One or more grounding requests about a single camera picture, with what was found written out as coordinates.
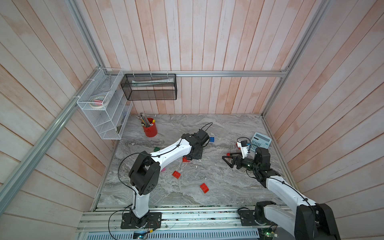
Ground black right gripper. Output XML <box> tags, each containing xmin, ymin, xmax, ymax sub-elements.
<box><xmin>223</xmin><ymin>152</ymin><xmax>260</xmax><ymax>173</ymax></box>

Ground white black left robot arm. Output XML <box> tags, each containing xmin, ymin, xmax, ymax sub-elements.
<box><xmin>129</xmin><ymin>129</ymin><xmax>210</xmax><ymax>220</ymax></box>

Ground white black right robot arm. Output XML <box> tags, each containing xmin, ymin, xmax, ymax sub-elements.
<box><xmin>222</xmin><ymin>147</ymin><xmax>341</xmax><ymax>240</ymax></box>

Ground red curved lego brick centre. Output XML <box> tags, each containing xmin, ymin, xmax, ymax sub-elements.
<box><xmin>172</xmin><ymin>171</ymin><xmax>181</xmax><ymax>179</ymax></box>

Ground red lego brick front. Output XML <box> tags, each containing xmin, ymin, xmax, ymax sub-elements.
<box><xmin>200</xmin><ymin>183</ymin><xmax>210</xmax><ymax>194</ymax></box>

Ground light blue calculator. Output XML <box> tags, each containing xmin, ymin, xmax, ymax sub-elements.
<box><xmin>250</xmin><ymin>133</ymin><xmax>272</xmax><ymax>152</ymax></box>

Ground red pen cup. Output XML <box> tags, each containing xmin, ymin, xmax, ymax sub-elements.
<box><xmin>142</xmin><ymin>118</ymin><xmax>158</xmax><ymax>138</ymax></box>

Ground pens in cup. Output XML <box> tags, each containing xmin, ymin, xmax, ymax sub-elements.
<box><xmin>137</xmin><ymin>113</ymin><xmax>155</xmax><ymax>128</ymax></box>

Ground tape roll on shelf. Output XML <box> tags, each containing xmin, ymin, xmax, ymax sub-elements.
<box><xmin>89</xmin><ymin>95</ymin><xmax>109</xmax><ymax>110</ymax></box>

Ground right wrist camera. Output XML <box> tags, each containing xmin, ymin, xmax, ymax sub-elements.
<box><xmin>237</xmin><ymin>140</ymin><xmax>250</xmax><ymax>159</ymax></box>

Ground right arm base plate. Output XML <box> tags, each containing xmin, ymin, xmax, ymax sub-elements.
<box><xmin>237</xmin><ymin>208</ymin><xmax>265</xmax><ymax>227</ymax></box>

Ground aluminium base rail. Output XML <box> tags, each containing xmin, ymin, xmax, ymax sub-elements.
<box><xmin>74</xmin><ymin>205</ymin><xmax>301</xmax><ymax>240</ymax></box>

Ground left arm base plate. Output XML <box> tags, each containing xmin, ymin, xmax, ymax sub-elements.
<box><xmin>121</xmin><ymin>212</ymin><xmax>162</xmax><ymax>230</ymax></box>

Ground black mesh wall basket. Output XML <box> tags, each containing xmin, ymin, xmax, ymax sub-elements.
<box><xmin>121</xmin><ymin>74</ymin><xmax>178</xmax><ymax>101</ymax></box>

